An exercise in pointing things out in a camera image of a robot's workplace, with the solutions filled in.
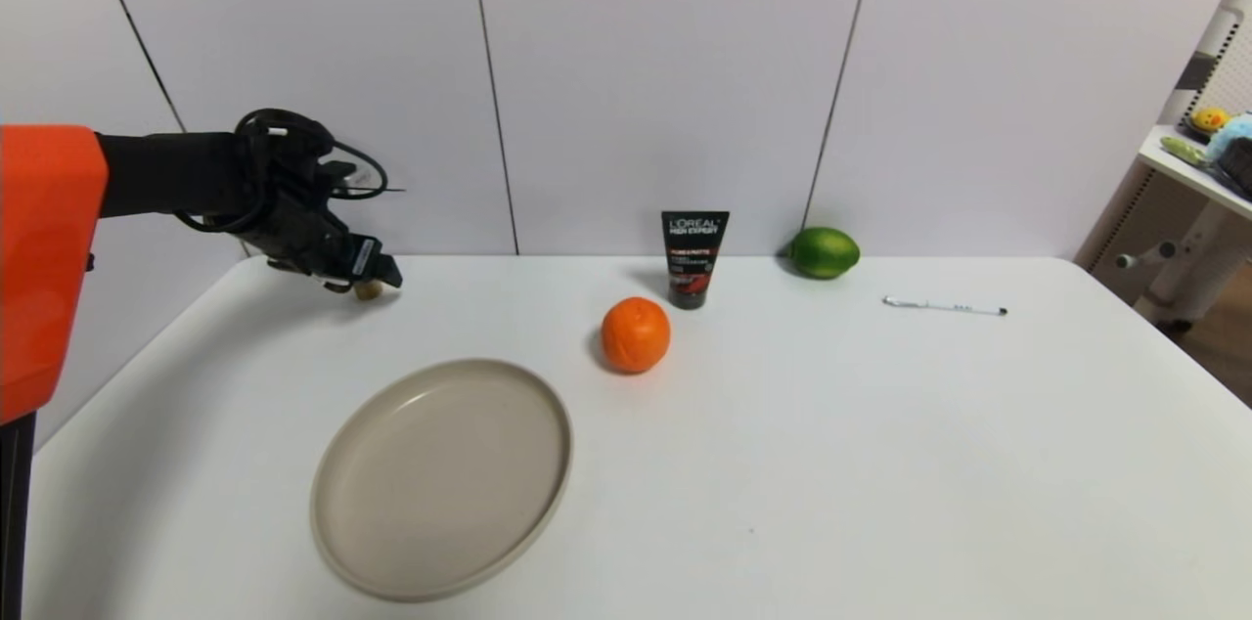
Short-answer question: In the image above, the white marker pen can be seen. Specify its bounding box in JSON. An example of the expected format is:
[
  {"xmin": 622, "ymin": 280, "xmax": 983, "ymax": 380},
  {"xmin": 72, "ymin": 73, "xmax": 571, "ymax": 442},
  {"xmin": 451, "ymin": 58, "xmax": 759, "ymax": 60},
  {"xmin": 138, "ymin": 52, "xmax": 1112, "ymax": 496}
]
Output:
[{"xmin": 882, "ymin": 295, "xmax": 1008, "ymax": 316}]

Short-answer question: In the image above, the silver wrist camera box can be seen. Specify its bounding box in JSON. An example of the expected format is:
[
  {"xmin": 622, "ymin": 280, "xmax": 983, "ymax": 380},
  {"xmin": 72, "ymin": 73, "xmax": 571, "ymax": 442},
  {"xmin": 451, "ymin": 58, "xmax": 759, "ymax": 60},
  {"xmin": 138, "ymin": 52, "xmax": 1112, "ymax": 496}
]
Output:
[{"xmin": 321, "ymin": 160, "xmax": 386, "ymax": 201}]

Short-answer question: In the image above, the beige brown round plate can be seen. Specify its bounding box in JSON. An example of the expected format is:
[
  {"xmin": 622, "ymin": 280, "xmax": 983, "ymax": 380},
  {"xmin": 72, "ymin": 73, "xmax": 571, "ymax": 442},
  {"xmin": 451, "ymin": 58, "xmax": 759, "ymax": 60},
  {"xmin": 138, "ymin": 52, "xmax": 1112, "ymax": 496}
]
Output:
[{"xmin": 310, "ymin": 358, "xmax": 574, "ymax": 601}]

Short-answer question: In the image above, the green lime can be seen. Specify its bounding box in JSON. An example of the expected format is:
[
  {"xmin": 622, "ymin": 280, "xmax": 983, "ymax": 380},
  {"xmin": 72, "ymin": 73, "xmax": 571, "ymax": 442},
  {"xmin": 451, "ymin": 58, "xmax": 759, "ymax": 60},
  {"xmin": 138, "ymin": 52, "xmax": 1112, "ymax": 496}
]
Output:
[{"xmin": 789, "ymin": 226, "xmax": 862, "ymax": 281}]

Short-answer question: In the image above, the white side desk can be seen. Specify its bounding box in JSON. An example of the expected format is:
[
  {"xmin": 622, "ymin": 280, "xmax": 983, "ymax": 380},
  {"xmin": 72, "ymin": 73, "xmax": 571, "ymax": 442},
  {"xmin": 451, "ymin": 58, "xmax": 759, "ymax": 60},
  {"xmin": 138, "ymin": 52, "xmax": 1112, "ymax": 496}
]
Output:
[{"xmin": 1115, "ymin": 124, "xmax": 1252, "ymax": 328}]

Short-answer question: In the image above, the black L'Oreal cosmetic tube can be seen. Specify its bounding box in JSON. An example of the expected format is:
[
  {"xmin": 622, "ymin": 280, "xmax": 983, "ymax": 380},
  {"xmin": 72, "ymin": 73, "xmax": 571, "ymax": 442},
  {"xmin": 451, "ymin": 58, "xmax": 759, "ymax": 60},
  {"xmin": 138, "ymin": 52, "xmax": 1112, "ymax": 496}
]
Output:
[{"xmin": 660, "ymin": 210, "xmax": 731, "ymax": 310}]

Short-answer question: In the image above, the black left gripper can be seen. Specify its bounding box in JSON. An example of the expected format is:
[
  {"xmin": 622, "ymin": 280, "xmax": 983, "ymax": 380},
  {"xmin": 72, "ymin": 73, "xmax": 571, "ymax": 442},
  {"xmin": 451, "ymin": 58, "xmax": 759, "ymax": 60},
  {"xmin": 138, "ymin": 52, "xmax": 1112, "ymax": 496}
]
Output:
[{"xmin": 280, "ymin": 198, "xmax": 404, "ymax": 291}]

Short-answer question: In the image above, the dark woven basket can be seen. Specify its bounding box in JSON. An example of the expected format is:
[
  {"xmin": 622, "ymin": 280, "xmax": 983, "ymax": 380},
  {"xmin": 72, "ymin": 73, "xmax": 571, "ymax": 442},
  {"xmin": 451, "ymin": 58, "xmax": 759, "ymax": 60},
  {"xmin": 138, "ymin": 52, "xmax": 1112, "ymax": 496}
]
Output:
[{"xmin": 1218, "ymin": 139, "xmax": 1252, "ymax": 201}]

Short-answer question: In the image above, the white pegboard panel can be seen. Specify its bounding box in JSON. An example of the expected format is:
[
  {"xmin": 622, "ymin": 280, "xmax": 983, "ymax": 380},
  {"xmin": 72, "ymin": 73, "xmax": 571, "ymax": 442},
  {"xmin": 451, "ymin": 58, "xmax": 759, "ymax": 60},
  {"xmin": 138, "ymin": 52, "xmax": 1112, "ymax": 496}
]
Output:
[{"xmin": 1164, "ymin": 0, "xmax": 1252, "ymax": 126}]

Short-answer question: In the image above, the orange fruit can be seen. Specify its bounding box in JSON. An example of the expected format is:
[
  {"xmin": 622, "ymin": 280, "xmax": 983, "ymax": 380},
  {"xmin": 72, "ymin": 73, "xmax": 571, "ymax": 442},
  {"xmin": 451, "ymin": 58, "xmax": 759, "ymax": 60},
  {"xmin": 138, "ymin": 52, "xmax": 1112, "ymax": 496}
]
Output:
[{"xmin": 601, "ymin": 297, "xmax": 672, "ymax": 375}]

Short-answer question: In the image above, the light blue plush toy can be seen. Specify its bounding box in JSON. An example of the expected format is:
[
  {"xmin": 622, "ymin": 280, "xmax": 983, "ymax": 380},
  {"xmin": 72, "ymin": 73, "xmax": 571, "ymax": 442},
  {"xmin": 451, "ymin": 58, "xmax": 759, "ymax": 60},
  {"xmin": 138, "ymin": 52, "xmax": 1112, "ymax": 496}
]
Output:
[{"xmin": 1207, "ymin": 113, "xmax": 1252, "ymax": 162}]

